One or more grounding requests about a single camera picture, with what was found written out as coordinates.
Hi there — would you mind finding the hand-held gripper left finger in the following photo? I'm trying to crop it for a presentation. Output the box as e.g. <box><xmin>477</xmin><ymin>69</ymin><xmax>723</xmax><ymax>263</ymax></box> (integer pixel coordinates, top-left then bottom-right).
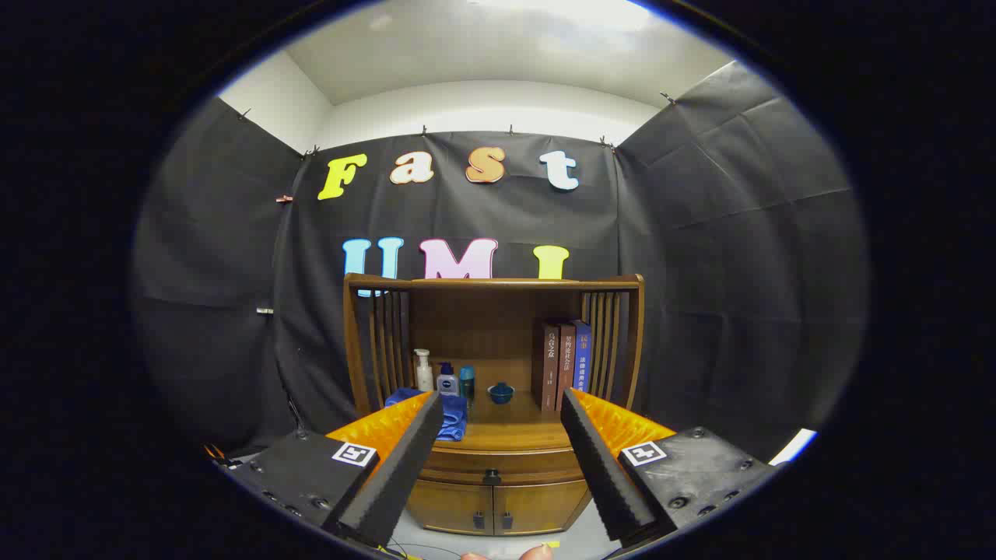
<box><xmin>214</xmin><ymin>390</ymin><xmax>444</xmax><ymax>549</ymax></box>

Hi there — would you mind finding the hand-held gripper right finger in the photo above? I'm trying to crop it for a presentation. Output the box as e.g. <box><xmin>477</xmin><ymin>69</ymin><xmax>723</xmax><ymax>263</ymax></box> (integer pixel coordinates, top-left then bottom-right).
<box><xmin>560</xmin><ymin>387</ymin><xmax>780</xmax><ymax>545</ymax></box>

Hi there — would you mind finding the wooden drawer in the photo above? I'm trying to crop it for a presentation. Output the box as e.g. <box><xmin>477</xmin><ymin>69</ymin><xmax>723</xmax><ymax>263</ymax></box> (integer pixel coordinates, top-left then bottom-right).
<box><xmin>420</xmin><ymin>447</ymin><xmax>590</xmax><ymax>485</ymax></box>

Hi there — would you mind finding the wooden cabinet door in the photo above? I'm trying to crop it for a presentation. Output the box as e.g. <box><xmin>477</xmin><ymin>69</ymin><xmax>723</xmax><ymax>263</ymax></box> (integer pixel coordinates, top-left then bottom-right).
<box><xmin>406</xmin><ymin>478</ymin><xmax>495</xmax><ymax>536</ymax></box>
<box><xmin>493</xmin><ymin>480</ymin><xmax>590</xmax><ymax>536</ymax></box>

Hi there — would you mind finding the wooden countertop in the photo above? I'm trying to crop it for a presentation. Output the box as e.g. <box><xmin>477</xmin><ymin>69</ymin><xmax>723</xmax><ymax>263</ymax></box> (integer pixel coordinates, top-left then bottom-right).
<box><xmin>385</xmin><ymin>389</ymin><xmax>594</xmax><ymax>456</ymax></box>

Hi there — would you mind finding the wooden cabinet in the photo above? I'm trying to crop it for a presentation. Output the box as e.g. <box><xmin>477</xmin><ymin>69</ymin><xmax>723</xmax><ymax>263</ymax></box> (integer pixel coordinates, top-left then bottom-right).
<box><xmin>343</xmin><ymin>272</ymin><xmax>646</xmax><ymax>537</ymax></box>

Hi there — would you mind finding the blue folded towel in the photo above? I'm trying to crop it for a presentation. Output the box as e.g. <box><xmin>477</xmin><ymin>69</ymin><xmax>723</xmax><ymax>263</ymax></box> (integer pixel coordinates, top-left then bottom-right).
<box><xmin>385</xmin><ymin>387</ymin><xmax>468</xmax><ymax>443</ymax></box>

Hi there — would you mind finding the reddish brown book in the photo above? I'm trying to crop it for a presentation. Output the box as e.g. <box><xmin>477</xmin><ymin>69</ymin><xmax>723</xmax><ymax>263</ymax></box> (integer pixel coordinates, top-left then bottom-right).
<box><xmin>555</xmin><ymin>323</ymin><xmax>577</xmax><ymax>411</ymax></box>

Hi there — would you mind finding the blue book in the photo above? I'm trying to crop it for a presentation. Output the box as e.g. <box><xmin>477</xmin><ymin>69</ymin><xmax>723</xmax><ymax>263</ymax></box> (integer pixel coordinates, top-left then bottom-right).
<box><xmin>572</xmin><ymin>320</ymin><xmax>592</xmax><ymax>390</ymax></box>

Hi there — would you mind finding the dark brown book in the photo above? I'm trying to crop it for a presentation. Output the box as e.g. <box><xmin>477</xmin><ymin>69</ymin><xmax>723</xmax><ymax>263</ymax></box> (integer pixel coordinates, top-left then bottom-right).
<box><xmin>532</xmin><ymin>321</ymin><xmax>561</xmax><ymax>413</ymax></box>

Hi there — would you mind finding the black backdrop cloth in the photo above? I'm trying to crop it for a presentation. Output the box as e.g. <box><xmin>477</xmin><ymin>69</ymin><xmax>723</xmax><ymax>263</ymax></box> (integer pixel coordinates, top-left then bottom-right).
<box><xmin>131</xmin><ymin>61</ymin><xmax>868</xmax><ymax>460</ymax></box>

